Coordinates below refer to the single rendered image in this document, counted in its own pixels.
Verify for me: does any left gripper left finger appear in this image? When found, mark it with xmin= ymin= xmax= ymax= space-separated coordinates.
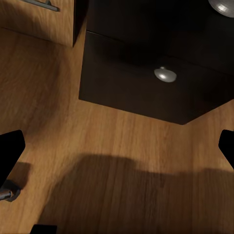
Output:
xmin=0 ymin=130 xmax=25 ymax=189

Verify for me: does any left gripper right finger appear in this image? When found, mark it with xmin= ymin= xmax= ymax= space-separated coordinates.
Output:
xmin=218 ymin=130 xmax=234 ymax=169

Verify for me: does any swivel chair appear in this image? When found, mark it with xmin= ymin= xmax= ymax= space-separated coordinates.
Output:
xmin=0 ymin=179 xmax=22 ymax=202

